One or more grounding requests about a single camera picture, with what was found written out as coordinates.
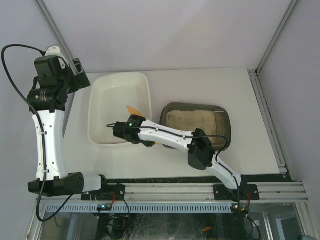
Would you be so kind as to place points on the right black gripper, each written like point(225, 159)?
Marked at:
point(147, 143)

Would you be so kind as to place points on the grey slotted cable duct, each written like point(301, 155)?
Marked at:
point(148, 208)

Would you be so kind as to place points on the yellow litter scoop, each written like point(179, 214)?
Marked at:
point(134, 111)

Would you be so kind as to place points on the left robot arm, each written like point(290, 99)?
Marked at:
point(47, 101)

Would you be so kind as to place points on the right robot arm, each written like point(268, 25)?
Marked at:
point(201, 155)

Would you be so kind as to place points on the aluminium mounting rail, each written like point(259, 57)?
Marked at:
point(267, 192)

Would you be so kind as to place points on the beige litter pellets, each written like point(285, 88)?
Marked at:
point(192, 120)

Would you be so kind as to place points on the white plastic tub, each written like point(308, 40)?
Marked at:
point(110, 97)

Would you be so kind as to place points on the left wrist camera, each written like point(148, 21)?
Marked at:
point(48, 66)

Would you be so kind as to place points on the dark brown litter box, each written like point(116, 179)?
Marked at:
point(224, 129)

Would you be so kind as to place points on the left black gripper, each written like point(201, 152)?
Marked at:
point(81, 75)

